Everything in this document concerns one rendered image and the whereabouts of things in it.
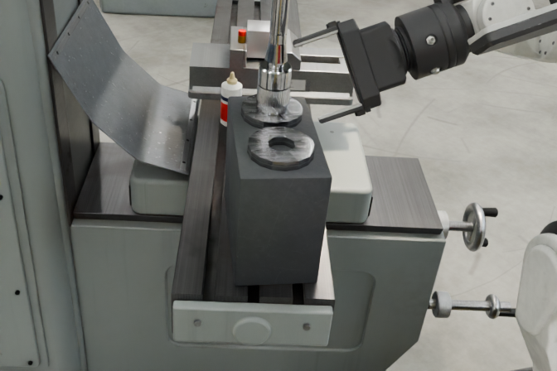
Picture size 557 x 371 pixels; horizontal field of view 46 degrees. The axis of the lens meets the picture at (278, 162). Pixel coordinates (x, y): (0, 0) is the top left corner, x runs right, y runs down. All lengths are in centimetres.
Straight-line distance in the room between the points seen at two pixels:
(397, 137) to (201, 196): 216
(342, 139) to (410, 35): 67
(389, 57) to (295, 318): 38
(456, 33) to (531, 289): 38
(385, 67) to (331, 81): 53
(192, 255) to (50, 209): 45
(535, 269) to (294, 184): 36
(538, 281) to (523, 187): 208
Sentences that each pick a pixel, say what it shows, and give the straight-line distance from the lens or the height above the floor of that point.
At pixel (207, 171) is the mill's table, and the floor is 93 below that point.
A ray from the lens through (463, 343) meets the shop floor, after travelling 226.
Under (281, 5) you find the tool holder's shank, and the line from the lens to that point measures 89.
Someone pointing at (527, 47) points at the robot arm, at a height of 125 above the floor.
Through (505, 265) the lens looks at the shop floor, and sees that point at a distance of 260.
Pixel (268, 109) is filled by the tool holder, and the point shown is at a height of 114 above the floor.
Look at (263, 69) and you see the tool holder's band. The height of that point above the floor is 120.
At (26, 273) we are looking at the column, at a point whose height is 62.
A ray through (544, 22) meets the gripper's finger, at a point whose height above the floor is 149.
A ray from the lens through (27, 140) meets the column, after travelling 128.
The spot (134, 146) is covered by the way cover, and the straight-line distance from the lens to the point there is 131.
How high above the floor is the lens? 160
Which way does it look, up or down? 34 degrees down
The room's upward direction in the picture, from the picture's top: 5 degrees clockwise
